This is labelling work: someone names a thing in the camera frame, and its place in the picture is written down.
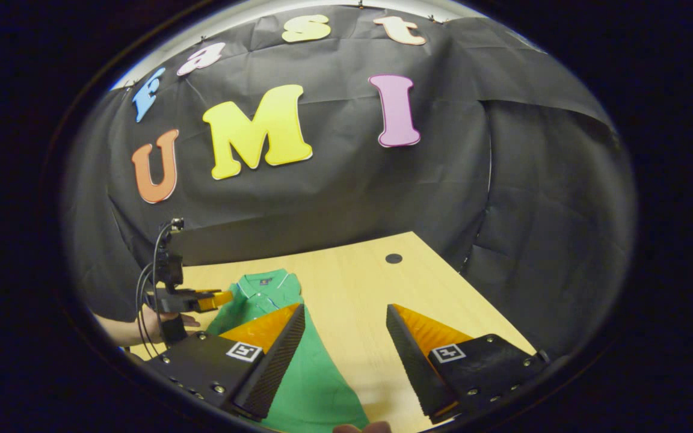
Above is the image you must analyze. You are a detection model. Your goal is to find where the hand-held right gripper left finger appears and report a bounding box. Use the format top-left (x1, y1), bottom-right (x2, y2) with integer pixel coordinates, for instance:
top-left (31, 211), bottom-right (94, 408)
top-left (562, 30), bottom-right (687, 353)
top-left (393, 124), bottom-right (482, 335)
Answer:
top-left (142, 302), bottom-right (307, 422)

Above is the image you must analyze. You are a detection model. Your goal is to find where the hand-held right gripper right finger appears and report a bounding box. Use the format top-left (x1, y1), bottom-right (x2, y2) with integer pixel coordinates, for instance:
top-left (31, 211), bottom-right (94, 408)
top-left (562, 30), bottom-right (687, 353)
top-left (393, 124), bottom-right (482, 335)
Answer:
top-left (386, 304), bottom-right (549, 425)

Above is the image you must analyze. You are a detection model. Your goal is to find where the green T-shirt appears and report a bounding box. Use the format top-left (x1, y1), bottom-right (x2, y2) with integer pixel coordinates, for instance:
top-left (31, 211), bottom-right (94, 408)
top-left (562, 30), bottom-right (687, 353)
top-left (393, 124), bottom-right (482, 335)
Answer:
top-left (205, 269), bottom-right (371, 433)

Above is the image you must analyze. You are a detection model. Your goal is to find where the black backdrop cloth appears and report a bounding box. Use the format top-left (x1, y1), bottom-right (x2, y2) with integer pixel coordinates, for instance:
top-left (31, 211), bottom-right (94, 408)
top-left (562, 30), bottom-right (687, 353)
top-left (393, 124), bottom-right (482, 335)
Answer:
top-left (61, 5), bottom-right (636, 361)

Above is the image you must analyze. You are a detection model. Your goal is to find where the black camera cable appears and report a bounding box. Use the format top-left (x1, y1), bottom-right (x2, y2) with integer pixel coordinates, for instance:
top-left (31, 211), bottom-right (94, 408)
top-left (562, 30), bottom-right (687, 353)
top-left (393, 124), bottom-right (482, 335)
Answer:
top-left (135, 221), bottom-right (174, 358)

